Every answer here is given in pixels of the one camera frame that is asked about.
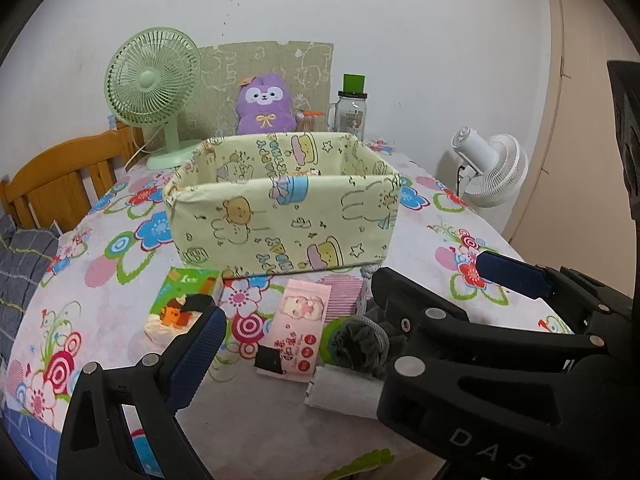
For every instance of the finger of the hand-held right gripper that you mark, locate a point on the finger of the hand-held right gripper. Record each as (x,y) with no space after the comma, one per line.
(450,340)
(515,275)

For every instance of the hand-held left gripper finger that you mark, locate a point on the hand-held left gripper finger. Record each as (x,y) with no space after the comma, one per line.
(200,355)

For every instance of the green tissue packet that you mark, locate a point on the green tissue packet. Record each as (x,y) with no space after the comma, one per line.
(185,285)

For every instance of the grey socks bundle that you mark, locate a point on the grey socks bundle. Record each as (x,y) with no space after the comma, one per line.
(360,345)

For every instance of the pink wet wipes pack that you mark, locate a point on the pink wet wipes pack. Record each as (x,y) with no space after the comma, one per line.
(300,320)

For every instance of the white cloth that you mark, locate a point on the white cloth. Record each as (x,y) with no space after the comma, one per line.
(340,390)

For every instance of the yellow fabric storage box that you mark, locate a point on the yellow fabric storage box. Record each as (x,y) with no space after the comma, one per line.
(250,230)

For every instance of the beige door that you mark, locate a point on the beige door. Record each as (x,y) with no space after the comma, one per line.
(575,160)

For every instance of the white standing fan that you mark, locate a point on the white standing fan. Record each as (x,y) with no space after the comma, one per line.
(495,165)

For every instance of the grey plaid pillow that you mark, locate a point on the grey plaid pillow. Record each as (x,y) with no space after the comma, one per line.
(25,260)

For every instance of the glass jar with green lid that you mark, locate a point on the glass jar with green lid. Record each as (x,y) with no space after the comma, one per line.
(352,115)

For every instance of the wooden headboard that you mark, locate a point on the wooden headboard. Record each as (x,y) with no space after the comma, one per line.
(50,180)

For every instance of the purple plush toy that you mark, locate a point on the purple plush toy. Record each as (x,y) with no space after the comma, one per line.
(265,110)

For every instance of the cotton swab container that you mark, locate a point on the cotton swab container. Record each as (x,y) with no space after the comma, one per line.
(307,122)

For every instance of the green desk fan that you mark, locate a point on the green desk fan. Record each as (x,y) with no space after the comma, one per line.
(150,80)

